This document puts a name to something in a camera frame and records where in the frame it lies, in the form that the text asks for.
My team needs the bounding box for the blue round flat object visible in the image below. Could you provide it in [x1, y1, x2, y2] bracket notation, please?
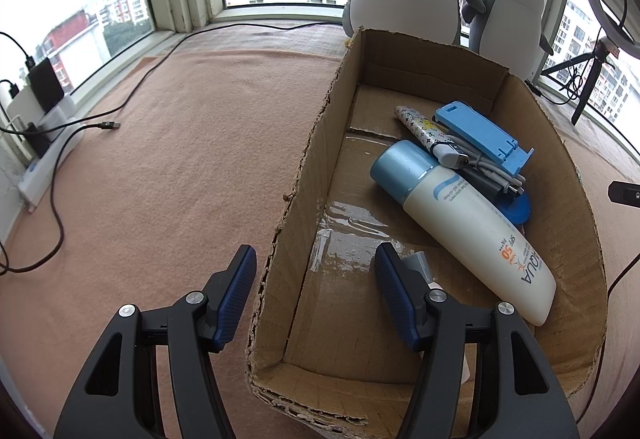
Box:
[495, 193, 532, 227]

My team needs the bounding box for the black cylindrical device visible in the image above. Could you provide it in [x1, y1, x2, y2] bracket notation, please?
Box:
[458, 167, 502, 203]

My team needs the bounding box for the black mini tripod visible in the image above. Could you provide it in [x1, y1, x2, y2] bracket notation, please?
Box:
[540, 36, 620, 126]

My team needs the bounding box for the white sunscreen bottle blue cap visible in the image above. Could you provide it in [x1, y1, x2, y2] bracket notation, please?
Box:
[370, 140, 556, 326]

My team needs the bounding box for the blue plastic phone stand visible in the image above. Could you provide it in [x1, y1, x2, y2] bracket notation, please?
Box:
[434, 101, 535, 176]

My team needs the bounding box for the grey pink small tube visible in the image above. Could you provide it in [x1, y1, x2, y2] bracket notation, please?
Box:
[402, 251, 471, 385]

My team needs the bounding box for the patterned white lighter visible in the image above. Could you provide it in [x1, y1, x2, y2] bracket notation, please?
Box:
[394, 105, 469, 169]

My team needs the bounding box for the small grey penguin plush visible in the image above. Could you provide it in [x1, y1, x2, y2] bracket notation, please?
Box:
[462, 0, 553, 80]

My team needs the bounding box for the brown cardboard box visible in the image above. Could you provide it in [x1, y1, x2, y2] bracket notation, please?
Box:
[247, 29, 608, 438]

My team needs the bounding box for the white power strip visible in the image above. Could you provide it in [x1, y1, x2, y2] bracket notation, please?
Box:
[0, 82, 85, 214]

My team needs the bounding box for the black power adapter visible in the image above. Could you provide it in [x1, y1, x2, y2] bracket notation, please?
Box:
[24, 122, 51, 158]

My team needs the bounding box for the white coiled charging cable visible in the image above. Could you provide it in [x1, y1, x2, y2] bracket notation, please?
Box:
[447, 130, 527, 195]

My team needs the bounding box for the black usb cable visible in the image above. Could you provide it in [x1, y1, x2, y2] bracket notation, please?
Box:
[0, 20, 350, 275]

